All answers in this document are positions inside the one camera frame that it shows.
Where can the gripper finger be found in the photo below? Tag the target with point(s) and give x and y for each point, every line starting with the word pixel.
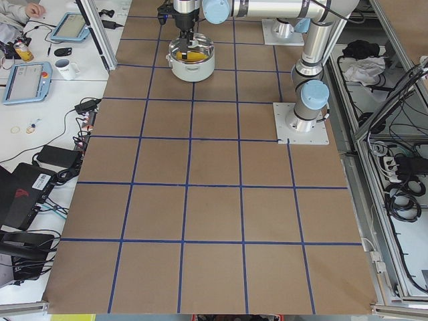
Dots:
pixel 183 44
pixel 190 38

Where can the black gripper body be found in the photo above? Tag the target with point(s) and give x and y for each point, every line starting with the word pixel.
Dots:
pixel 184 21

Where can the yellow corn cob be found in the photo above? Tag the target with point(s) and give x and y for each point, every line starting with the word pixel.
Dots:
pixel 191 57

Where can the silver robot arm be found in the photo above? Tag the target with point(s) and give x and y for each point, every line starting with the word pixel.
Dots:
pixel 312 94

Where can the pale green electric pot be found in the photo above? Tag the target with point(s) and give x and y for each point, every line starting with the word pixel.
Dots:
pixel 193 72

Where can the person hand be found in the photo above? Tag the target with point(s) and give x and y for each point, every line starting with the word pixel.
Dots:
pixel 34 10

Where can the black power adapter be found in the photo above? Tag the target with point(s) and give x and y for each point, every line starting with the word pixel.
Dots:
pixel 87 106

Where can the blue teach pendant far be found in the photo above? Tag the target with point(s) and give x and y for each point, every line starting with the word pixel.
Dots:
pixel 71 28

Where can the blue teach pendant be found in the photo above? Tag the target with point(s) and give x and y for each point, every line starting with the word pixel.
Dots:
pixel 71 28
pixel 27 82

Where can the white mug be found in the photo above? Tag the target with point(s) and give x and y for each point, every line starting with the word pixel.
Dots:
pixel 68 70

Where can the blue teach pendant near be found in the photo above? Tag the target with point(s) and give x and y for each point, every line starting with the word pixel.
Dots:
pixel 27 82

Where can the black power brick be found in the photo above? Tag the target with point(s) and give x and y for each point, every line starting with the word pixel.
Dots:
pixel 60 157

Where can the black cloth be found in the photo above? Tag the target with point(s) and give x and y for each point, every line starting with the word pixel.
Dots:
pixel 361 49

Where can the white cloth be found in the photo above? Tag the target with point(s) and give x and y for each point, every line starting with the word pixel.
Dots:
pixel 366 71

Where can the black laptop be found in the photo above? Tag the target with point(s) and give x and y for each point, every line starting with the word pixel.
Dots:
pixel 22 191

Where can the white power strip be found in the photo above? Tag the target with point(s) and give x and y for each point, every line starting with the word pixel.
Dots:
pixel 391 168

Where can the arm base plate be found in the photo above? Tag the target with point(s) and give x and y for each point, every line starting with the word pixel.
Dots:
pixel 292 130
pixel 277 32

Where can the aluminium frame post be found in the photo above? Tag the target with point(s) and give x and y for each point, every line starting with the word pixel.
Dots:
pixel 93 22

